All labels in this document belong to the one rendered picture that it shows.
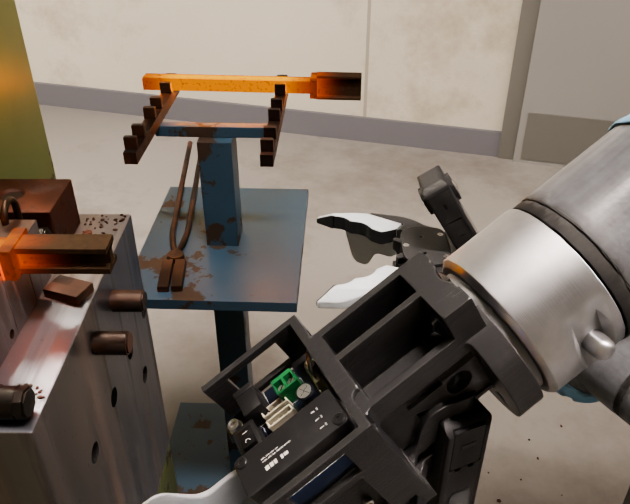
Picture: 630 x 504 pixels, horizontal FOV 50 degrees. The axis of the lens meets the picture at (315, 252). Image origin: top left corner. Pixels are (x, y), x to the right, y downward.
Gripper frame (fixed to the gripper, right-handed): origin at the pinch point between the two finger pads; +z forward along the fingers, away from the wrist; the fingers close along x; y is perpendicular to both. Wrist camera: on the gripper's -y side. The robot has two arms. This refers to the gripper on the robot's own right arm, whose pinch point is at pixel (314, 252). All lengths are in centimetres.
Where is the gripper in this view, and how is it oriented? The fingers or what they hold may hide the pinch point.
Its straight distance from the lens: 68.3
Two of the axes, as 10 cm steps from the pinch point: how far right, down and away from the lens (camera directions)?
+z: -10.0, 0.0, 0.0
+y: 0.0, 8.3, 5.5
